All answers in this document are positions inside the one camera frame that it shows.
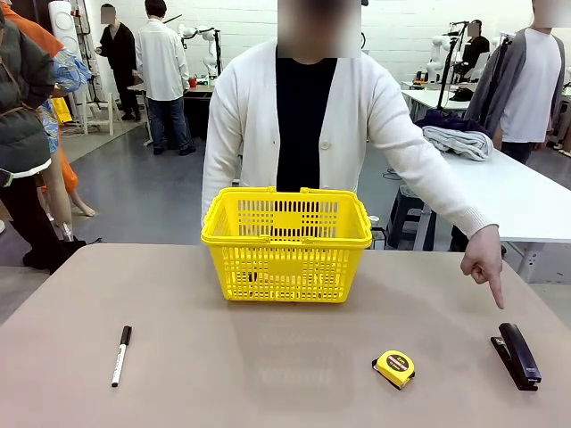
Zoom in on yellow paper bag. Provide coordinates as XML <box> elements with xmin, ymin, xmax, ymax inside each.
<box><xmin>49</xmin><ymin>96</ymin><xmax>72</xmax><ymax>124</ymax></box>

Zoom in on beige mannequin legs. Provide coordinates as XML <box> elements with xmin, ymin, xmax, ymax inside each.
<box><xmin>42</xmin><ymin>167</ymin><xmax>97</xmax><ymax>244</ymax></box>

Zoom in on person's left hand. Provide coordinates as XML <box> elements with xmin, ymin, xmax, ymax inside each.
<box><xmin>459</xmin><ymin>225</ymin><xmax>507</xmax><ymax>310</ymax></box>

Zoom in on blue patterned garment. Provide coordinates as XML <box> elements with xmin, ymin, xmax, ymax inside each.
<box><xmin>42</xmin><ymin>46</ymin><xmax>94</xmax><ymax>155</ymax></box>

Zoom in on small white table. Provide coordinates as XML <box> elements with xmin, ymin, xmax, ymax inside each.
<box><xmin>401</xmin><ymin>88</ymin><xmax>472</xmax><ymax>122</ymax></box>

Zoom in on black stapler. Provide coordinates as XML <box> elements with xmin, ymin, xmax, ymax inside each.
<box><xmin>490</xmin><ymin>322</ymin><xmax>543</xmax><ymax>392</ymax></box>

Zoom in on person in black clothes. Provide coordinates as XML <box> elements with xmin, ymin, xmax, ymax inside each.
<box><xmin>97</xmin><ymin>4</ymin><xmax>142</xmax><ymax>122</ymax></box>
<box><xmin>461</xmin><ymin>20</ymin><xmax>491</xmax><ymax>75</ymax></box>

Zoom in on dark green padded jacket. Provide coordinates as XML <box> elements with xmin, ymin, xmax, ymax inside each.
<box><xmin>0</xmin><ymin>8</ymin><xmax>57</xmax><ymax>180</ymax></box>

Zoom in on large white table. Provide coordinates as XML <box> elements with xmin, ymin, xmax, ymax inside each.
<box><xmin>439</xmin><ymin>149</ymin><xmax>571</xmax><ymax>284</ymax></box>

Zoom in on grey white clothes pile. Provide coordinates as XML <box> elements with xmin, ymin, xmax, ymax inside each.
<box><xmin>422</xmin><ymin>126</ymin><xmax>495</xmax><ymax>161</ymax></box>

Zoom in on dark grey plastic stool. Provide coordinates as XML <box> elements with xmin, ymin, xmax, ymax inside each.
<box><xmin>386</xmin><ymin>185</ymin><xmax>436</xmax><ymax>251</ymax></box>

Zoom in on dark desk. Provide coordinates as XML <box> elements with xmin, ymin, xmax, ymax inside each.
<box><xmin>182</xmin><ymin>84</ymin><xmax>216</xmax><ymax>140</ymax></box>

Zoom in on black tripod stand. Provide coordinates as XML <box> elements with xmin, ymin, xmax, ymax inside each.
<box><xmin>489</xmin><ymin>35</ymin><xmax>512</xmax><ymax>93</ymax></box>
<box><xmin>436</xmin><ymin>21</ymin><xmax>470</xmax><ymax>111</ymax></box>

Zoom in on white wooden step stool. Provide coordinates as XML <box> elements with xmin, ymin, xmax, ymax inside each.
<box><xmin>82</xmin><ymin>92</ymin><xmax>127</xmax><ymax>136</ymax></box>

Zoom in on black trousers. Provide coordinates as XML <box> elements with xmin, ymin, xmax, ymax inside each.
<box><xmin>0</xmin><ymin>176</ymin><xmax>88</xmax><ymax>274</ymax></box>

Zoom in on person in white shirt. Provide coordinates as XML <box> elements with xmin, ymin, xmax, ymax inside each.
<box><xmin>135</xmin><ymin>0</ymin><xmax>196</xmax><ymax>156</ymax></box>

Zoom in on person's right forearm white sleeve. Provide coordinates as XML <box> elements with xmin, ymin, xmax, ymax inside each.
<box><xmin>202</xmin><ymin>146</ymin><xmax>244</xmax><ymax>224</ymax></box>

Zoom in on orange garment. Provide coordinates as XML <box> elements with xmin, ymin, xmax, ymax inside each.
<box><xmin>6</xmin><ymin>4</ymin><xmax>80</xmax><ymax>191</ymax></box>

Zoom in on yellow plastic shopping basket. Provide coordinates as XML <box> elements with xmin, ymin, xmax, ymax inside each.
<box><xmin>200</xmin><ymin>186</ymin><xmax>374</xmax><ymax>304</ymax></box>

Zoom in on white marker with black cap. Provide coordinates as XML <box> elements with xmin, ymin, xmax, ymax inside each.
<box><xmin>111</xmin><ymin>325</ymin><xmax>133</xmax><ymax>388</ymax></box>

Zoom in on person in white cardigan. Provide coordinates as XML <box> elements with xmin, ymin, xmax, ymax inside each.
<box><xmin>202</xmin><ymin>0</ymin><xmax>420</xmax><ymax>224</ymax></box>

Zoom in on person in grey cardigan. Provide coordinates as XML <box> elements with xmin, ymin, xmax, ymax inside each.
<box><xmin>463</xmin><ymin>0</ymin><xmax>568</xmax><ymax>166</ymax></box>

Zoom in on white tower appliance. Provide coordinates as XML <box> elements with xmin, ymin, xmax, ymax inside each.
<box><xmin>47</xmin><ymin>0</ymin><xmax>90</xmax><ymax>126</ymax></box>

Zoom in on yellow tape measure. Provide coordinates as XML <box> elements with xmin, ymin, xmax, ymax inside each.
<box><xmin>370</xmin><ymin>350</ymin><xmax>416</xmax><ymax>391</ymax></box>

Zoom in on person's left forearm white sleeve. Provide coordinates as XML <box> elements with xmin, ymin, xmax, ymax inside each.
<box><xmin>392</xmin><ymin>133</ymin><xmax>500</xmax><ymax>240</ymax></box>

